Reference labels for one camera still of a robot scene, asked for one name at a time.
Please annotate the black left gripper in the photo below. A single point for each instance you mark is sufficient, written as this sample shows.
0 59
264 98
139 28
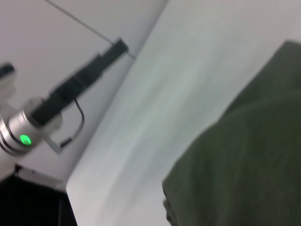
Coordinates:
61 96

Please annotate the dark green FREE! T-shirt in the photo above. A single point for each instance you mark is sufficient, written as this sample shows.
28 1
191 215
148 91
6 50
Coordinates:
235 153

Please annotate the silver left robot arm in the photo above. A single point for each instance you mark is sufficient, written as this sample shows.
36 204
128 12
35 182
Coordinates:
21 131

